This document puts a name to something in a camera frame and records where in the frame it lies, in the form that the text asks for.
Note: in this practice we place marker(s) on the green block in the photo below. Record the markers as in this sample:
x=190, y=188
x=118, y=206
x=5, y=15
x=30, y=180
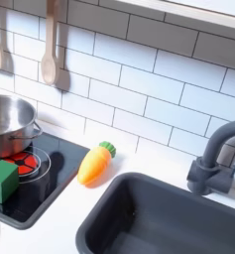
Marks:
x=2, y=182

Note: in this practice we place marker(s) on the orange toy carrot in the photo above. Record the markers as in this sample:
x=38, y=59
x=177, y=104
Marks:
x=93, y=163

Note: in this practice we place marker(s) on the black stove top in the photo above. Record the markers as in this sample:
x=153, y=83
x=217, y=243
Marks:
x=53, y=165

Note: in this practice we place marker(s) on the wooden spoon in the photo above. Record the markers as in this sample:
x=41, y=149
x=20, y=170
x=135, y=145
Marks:
x=50, y=63

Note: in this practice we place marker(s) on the grey sink basin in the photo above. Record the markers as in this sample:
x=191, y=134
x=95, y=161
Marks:
x=162, y=218

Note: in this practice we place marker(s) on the grey tap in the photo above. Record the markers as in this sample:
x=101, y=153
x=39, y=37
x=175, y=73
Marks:
x=214, y=158

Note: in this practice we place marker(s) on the steel pot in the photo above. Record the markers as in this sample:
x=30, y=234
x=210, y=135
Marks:
x=6, y=125

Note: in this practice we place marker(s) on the white shelf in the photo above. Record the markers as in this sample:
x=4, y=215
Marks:
x=201, y=10

